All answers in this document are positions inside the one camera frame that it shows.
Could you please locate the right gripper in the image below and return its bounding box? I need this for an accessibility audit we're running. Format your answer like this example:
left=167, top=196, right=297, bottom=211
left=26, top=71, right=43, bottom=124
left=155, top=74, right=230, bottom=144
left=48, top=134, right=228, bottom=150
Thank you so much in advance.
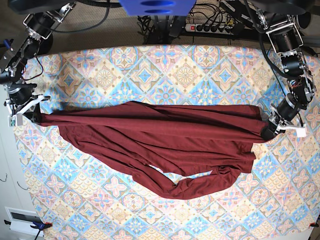
left=6, top=83, right=37, bottom=113

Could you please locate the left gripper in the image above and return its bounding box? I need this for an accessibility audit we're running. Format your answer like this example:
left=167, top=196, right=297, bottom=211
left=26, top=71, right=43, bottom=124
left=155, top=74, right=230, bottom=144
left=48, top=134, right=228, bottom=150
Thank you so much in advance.
left=260, top=93, right=302, bottom=141

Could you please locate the dark red t-shirt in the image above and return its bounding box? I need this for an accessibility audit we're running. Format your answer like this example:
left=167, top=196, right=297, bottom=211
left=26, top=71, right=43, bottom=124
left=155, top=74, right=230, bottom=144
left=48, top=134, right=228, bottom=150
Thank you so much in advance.
left=40, top=101, right=268, bottom=200

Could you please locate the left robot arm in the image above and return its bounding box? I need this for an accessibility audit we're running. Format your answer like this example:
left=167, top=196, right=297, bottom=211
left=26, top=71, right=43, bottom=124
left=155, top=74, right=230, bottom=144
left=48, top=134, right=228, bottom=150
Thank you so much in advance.
left=244, top=0, right=317, bottom=141

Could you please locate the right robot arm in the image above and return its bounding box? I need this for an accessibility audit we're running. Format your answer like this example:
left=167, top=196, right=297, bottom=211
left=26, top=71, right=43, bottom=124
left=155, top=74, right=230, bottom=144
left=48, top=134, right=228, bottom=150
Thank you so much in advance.
left=0, top=0, right=76, bottom=115

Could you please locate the blue orange clamp upper left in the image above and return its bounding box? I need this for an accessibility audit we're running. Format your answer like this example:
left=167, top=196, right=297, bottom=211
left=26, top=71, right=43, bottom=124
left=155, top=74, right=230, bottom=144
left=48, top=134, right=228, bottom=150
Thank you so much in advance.
left=0, top=38, right=14, bottom=54

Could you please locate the blue orange clamp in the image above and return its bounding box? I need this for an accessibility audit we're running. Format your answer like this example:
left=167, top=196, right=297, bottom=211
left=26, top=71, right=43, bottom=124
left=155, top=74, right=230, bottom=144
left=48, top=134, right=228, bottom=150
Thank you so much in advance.
left=0, top=38, right=14, bottom=54
left=4, top=220, right=53, bottom=240

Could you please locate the orange clamp lower right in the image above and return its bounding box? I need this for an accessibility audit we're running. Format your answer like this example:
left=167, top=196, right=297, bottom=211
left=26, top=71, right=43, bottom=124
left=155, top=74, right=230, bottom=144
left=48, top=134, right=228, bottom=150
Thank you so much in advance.
left=309, top=222, right=320, bottom=228

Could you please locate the white power strip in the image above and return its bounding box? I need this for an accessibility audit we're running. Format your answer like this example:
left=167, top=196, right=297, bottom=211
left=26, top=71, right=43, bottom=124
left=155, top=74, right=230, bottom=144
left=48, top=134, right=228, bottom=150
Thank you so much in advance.
left=184, top=23, right=232, bottom=35

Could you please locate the patterned tile tablecloth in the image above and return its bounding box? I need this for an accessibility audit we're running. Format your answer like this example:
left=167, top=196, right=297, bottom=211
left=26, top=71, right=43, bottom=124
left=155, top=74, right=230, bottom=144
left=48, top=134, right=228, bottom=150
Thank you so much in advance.
left=13, top=45, right=320, bottom=240

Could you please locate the blue orange clamp lower left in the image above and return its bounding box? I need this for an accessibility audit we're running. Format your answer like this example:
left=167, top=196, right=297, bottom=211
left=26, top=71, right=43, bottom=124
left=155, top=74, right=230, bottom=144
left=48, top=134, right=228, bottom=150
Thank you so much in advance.
left=4, top=220, right=53, bottom=240

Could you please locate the white wall outlet box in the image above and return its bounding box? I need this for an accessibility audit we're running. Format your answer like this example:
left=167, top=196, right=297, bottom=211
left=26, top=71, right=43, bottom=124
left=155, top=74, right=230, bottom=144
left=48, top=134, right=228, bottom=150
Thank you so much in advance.
left=4, top=206, right=41, bottom=236

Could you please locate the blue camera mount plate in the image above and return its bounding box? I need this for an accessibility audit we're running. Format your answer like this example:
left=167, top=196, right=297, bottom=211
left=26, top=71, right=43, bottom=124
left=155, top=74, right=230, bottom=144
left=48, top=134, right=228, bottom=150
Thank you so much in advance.
left=118, top=0, right=196, bottom=17

